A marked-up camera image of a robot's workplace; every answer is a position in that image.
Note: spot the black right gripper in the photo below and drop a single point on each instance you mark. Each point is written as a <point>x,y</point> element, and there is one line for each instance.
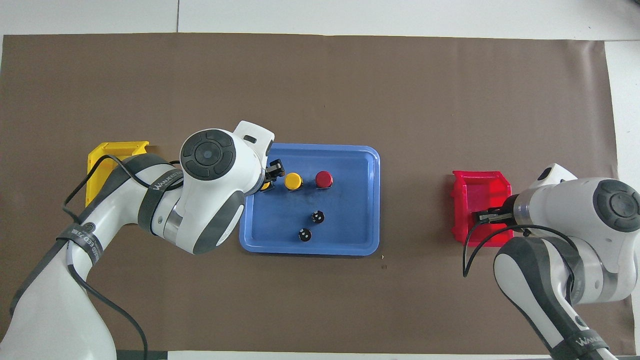
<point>509,212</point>

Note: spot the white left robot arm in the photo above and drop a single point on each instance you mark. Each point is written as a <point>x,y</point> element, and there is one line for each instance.
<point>210,155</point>

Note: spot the red push button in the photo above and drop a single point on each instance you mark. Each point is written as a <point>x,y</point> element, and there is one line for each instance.
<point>324,179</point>

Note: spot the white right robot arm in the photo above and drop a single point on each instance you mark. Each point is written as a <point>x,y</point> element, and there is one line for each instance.
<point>615,205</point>

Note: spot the blue plastic tray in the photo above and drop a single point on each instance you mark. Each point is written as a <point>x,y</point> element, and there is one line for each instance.
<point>350,225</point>

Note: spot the red plastic bin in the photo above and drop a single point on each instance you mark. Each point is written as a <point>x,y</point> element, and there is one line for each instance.
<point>480,192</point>

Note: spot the yellow plastic bin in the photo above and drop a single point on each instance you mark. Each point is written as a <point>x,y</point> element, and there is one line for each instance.
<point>112,148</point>

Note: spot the black cylindrical capacitor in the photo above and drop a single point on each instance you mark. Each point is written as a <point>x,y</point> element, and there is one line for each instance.
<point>318,216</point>
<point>304,235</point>

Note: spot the yellow push button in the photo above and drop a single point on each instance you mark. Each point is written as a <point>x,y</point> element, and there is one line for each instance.
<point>293,181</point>
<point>266,187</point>

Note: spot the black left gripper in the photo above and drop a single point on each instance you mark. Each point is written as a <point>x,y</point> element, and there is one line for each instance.
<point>267,176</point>

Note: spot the brown paper mat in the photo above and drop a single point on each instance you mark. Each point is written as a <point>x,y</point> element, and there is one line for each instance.
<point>350,310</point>

